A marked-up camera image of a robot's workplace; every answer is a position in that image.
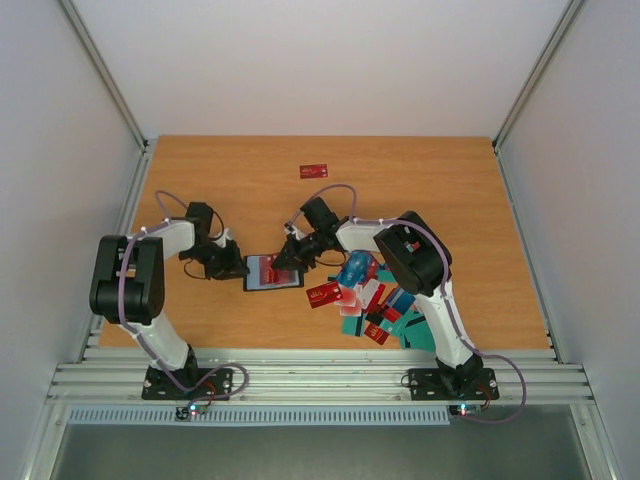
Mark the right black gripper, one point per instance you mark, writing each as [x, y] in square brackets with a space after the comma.
[298, 247]

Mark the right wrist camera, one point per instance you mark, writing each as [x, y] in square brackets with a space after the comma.
[293, 232]

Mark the teal card bottom left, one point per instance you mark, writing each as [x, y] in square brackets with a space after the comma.
[353, 326]

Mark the teal card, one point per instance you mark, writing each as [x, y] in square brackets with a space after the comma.
[353, 326]
[419, 337]

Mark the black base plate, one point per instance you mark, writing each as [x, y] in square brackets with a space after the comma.
[158, 386]
[430, 384]

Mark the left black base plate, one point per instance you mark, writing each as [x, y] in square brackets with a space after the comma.
[158, 386]

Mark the black leather card holder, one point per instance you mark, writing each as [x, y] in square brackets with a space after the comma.
[251, 281]

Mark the white card centre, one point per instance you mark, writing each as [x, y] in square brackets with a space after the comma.
[370, 293]

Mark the teal card bottom right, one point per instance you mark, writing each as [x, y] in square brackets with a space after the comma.
[419, 337]

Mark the red card bottom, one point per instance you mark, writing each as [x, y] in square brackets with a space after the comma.
[376, 333]

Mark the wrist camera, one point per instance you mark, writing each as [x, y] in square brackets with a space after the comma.
[293, 232]
[224, 238]

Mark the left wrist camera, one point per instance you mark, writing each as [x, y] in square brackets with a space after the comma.
[224, 238]

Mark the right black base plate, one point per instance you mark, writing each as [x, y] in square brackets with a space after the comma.
[430, 384]

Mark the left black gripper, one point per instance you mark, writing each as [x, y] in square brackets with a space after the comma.
[233, 265]

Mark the grey slotted cable duct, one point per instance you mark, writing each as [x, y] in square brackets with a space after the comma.
[261, 416]

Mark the blue striped card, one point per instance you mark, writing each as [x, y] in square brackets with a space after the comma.
[399, 301]

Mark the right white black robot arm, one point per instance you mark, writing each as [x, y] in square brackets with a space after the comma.
[420, 264]

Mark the lone red card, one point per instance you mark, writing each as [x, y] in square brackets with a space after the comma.
[313, 171]

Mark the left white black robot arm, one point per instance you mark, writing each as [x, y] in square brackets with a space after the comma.
[128, 286]

